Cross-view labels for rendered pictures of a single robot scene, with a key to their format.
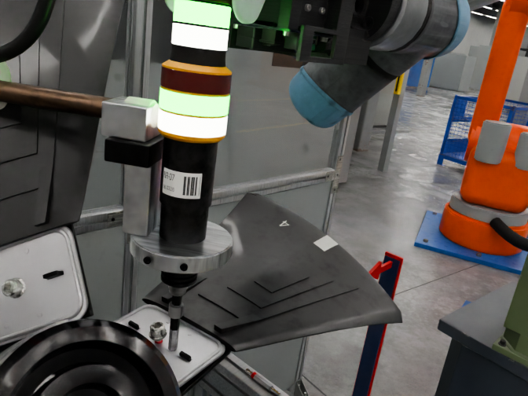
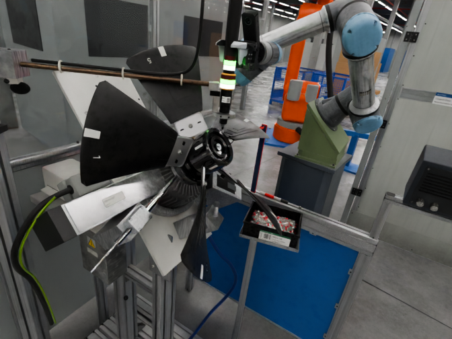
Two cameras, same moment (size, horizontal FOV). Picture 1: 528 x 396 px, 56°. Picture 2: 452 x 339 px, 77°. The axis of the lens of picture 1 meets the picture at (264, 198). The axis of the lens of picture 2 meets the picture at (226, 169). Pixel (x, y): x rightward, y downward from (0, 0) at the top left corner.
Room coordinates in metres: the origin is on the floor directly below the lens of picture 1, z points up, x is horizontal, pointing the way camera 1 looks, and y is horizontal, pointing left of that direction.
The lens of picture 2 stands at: (-0.54, 0.21, 1.51)
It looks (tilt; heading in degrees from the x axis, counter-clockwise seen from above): 25 degrees down; 348
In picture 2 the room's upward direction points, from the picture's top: 7 degrees clockwise
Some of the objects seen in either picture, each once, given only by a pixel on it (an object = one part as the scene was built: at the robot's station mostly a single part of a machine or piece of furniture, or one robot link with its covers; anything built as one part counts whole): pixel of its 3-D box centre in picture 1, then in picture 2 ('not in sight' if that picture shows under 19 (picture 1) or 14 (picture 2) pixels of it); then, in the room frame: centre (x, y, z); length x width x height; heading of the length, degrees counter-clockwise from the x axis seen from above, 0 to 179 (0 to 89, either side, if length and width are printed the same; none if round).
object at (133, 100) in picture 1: (140, 113); not in sight; (0.32, 0.09, 1.38); 0.02 x 0.02 x 0.02; 84
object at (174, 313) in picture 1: (174, 319); not in sight; (0.31, 0.05, 1.23); 0.01 x 0.01 x 0.05
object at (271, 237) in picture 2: not in sight; (272, 224); (0.35, -0.20, 0.85); 0.22 x 0.17 x 0.07; 63
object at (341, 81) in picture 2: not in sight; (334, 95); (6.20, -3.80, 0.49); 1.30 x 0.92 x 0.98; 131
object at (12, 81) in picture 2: not in sight; (19, 85); (0.37, 0.64, 1.32); 0.05 x 0.04 x 0.05; 84
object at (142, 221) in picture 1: (172, 181); (222, 99); (0.31, 0.06, 1.33); 0.09 x 0.07 x 0.10; 84
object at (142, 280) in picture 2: not in sight; (143, 280); (0.35, 0.31, 0.56); 0.19 x 0.04 x 0.04; 49
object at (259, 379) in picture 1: (262, 382); not in sight; (0.71, -0.04, 0.87); 0.08 x 0.01 x 0.01; 49
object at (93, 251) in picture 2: not in sight; (103, 247); (0.36, 0.45, 0.73); 0.15 x 0.09 x 0.22; 49
